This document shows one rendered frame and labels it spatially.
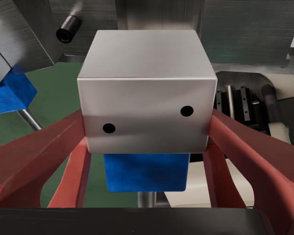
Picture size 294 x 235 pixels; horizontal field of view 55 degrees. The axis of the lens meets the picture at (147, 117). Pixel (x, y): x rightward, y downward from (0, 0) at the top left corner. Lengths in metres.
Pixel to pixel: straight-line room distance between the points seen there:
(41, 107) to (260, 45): 1.55
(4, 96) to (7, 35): 0.06
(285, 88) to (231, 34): 0.85
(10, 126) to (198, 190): 1.57
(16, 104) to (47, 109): 1.37
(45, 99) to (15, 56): 1.35
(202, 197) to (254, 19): 0.37
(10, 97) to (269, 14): 0.23
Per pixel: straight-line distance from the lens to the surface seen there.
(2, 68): 0.29
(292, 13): 0.19
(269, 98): 0.93
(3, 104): 0.32
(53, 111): 1.68
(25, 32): 0.27
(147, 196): 0.17
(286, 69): 0.33
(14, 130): 1.95
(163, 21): 0.22
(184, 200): 0.52
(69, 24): 0.19
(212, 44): 0.19
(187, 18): 0.21
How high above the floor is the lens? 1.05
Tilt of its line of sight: 44 degrees down
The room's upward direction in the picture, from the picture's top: 169 degrees counter-clockwise
